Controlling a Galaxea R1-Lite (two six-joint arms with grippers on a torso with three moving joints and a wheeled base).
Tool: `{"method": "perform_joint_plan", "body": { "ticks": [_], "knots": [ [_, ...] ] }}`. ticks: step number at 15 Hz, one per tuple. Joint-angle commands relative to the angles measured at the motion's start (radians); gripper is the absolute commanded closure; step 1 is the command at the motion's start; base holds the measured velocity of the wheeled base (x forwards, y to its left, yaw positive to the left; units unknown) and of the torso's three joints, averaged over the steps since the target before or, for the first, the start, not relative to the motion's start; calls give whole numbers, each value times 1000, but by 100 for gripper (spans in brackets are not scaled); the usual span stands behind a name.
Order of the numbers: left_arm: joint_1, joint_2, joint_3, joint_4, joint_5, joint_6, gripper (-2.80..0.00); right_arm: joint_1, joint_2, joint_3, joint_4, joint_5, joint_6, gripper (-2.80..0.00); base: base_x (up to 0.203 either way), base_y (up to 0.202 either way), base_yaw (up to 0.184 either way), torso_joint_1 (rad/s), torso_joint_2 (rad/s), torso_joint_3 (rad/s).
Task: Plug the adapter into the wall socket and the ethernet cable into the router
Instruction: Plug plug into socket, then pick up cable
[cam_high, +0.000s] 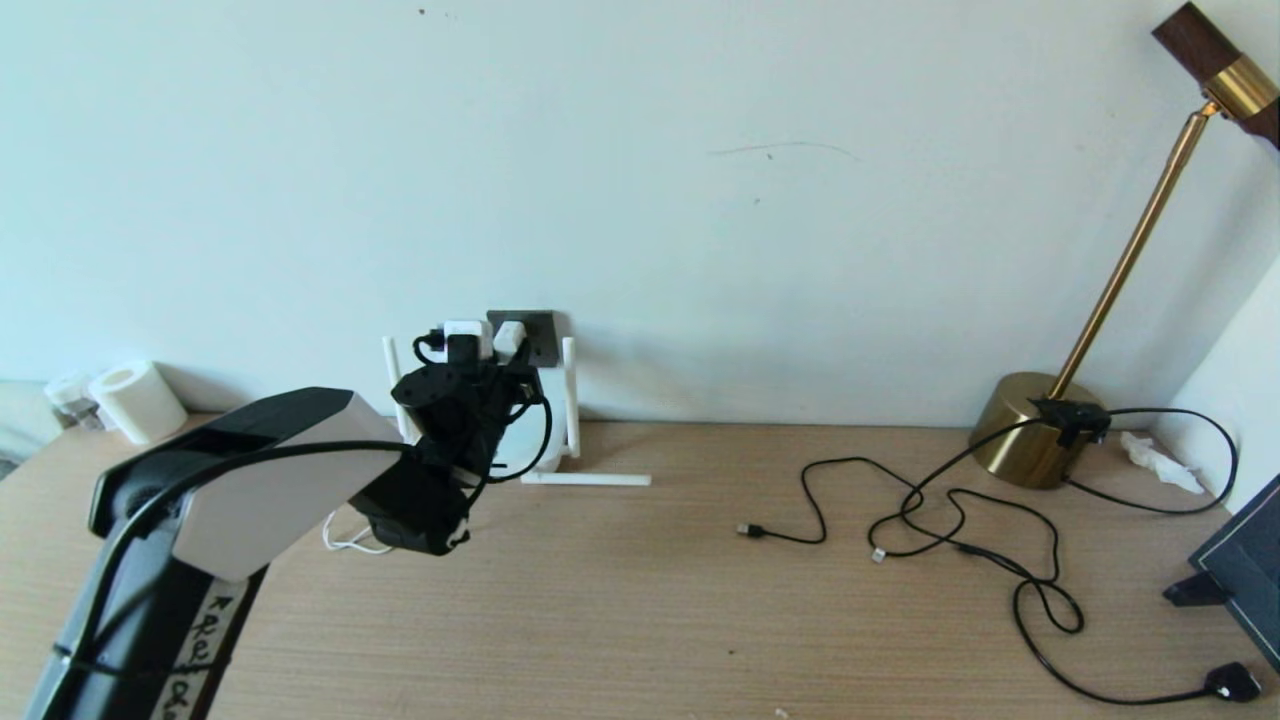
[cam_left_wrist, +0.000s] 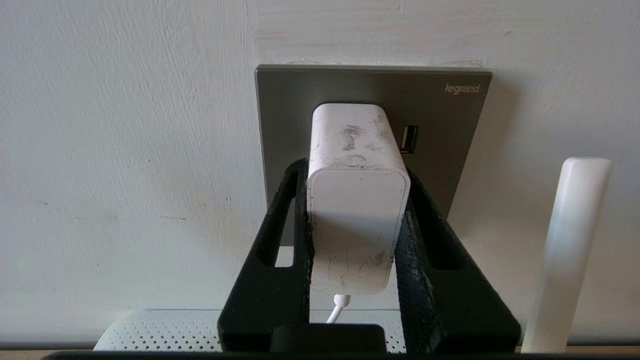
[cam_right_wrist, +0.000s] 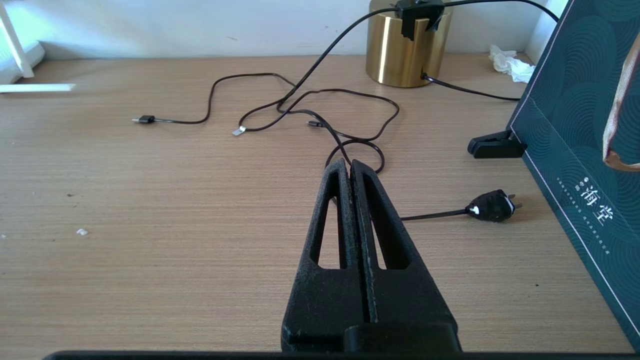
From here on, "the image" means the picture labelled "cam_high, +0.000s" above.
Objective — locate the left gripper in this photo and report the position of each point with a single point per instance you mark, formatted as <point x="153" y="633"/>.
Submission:
<point x="495" y="405"/>

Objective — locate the white power adapter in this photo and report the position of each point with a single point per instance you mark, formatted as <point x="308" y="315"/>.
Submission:
<point x="511" y="340"/>

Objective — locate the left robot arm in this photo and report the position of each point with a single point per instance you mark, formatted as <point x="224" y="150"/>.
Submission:
<point x="270" y="480"/>

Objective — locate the white router with antennas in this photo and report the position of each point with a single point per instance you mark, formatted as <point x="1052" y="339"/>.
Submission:
<point x="571" y="400"/>

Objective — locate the white toilet paper roll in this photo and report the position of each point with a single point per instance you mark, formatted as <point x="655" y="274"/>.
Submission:
<point x="138" y="402"/>

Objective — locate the small clear jar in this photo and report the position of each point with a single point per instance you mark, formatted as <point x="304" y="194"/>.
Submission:
<point x="72" y="400"/>

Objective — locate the brass desk lamp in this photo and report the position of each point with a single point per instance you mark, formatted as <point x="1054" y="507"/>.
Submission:
<point x="1030" y="430"/>

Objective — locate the crumpled white tissue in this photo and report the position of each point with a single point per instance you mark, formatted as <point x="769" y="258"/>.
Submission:
<point x="1160" y="465"/>

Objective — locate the dark wall socket plate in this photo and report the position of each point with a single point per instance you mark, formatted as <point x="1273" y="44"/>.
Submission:
<point x="540" y="335"/>

